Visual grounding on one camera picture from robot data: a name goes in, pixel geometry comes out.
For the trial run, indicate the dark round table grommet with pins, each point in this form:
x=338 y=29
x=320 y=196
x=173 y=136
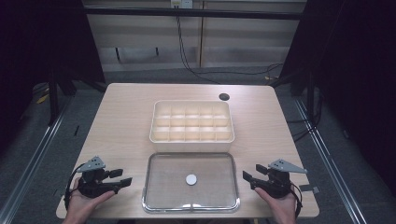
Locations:
x=224 y=96

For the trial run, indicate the white wall power outlet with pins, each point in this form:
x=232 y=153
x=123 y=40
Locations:
x=182 y=3

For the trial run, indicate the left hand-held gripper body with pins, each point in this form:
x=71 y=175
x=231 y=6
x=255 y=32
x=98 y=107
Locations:
x=93 y=183

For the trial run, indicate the silver floor rail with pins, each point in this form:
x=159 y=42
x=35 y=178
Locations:
x=330 y=161
x=34 y=161

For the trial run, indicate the clear lid with white knob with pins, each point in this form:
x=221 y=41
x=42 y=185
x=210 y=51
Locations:
x=174 y=183

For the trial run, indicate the grey tape strip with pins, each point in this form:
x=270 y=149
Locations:
x=309 y=188

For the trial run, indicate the small black floor stick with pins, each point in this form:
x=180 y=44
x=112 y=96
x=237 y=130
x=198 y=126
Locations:
x=76 y=130

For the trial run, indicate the black horizontal metal bar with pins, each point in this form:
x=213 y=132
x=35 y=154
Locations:
x=186 y=13

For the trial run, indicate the person's right hand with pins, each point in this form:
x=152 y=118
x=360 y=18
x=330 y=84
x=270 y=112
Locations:
x=283 y=207

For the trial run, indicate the person's left hand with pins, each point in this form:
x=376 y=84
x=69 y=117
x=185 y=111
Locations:
x=79 y=205

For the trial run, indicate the yellow floor marker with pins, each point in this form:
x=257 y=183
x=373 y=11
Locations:
x=42 y=99

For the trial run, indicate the cream compartment storage box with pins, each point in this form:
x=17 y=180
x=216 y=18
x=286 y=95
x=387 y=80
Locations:
x=191 y=124

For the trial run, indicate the black metal stand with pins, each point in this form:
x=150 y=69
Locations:
x=53 y=99
x=309 y=90

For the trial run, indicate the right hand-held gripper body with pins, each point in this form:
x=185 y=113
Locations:
x=278 y=185

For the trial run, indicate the dark curtain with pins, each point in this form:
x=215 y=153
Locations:
x=351 y=62
x=40 y=46

